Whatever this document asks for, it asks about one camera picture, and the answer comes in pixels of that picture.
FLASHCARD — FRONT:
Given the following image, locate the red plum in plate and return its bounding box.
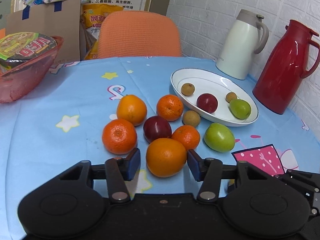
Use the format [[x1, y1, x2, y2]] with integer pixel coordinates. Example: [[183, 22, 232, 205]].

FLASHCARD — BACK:
[[196, 93, 218, 113]]

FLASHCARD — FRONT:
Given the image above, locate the instant noodle bowl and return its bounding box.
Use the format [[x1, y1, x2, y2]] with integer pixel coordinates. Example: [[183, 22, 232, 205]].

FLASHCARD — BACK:
[[1, 32, 57, 73]]

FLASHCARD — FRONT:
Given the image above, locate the white oval plate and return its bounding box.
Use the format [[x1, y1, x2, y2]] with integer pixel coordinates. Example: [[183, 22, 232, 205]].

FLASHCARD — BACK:
[[170, 68, 259, 127]]

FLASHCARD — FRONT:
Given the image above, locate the large orange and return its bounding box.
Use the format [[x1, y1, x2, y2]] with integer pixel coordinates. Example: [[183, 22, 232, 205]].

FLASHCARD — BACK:
[[146, 138, 187, 178]]

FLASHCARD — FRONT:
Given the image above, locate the brown longan on table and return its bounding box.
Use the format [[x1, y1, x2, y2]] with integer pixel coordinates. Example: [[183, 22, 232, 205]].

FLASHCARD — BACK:
[[182, 111, 201, 127]]

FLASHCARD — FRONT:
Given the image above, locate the brown cardboard box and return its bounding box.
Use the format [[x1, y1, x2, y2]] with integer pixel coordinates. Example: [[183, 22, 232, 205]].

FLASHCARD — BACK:
[[5, 0, 86, 64]]

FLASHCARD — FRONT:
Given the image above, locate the orange chair backrest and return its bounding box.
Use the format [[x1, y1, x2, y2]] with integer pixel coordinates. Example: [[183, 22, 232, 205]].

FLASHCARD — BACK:
[[98, 11, 182, 59]]

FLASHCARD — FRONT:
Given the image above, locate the longan in plate back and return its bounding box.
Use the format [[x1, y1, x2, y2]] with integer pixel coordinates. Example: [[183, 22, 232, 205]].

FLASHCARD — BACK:
[[181, 83, 195, 96]]

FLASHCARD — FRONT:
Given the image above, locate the white thermos jug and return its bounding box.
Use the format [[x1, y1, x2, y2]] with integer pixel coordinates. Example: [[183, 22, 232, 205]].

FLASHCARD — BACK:
[[216, 9, 269, 80]]

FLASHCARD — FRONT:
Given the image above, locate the large green jujube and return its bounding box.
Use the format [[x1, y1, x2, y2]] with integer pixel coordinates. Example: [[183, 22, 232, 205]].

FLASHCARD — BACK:
[[204, 123, 235, 153]]

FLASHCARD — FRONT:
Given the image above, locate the red thermos jug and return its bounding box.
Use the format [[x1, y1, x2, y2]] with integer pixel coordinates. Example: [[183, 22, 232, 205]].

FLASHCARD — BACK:
[[253, 20, 319, 114]]

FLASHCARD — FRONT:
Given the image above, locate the longan in plate right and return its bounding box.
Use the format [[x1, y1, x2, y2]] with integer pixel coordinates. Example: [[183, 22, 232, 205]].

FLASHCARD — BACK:
[[225, 92, 238, 103]]

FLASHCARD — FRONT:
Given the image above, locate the dark red plum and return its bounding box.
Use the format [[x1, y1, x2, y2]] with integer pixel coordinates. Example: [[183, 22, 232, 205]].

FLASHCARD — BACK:
[[143, 115, 172, 143]]

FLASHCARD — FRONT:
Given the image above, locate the small front mandarin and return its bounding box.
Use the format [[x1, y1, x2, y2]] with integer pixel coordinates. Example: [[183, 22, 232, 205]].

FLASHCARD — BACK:
[[171, 125, 201, 150]]

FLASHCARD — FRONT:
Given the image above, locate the back left orange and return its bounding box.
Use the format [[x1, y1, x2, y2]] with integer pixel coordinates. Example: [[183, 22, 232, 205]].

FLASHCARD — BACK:
[[116, 95, 147, 126]]

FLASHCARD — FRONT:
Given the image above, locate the yellow snack bag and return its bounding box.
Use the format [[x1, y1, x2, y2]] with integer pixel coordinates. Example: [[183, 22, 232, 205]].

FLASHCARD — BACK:
[[80, 3, 124, 60]]

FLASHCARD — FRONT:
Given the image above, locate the longan in plate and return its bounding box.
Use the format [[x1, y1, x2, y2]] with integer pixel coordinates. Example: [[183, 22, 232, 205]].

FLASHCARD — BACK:
[[225, 92, 238, 103], [181, 83, 195, 96]]

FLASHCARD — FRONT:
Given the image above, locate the green jujube in plate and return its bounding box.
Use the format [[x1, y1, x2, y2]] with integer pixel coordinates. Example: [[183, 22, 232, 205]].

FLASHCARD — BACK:
[[229, 99, 251, 120]]

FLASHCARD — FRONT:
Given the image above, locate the blue cartoon tablecloth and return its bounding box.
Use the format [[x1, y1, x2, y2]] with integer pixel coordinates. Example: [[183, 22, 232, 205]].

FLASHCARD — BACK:
[[1, 57, 319, 239]]

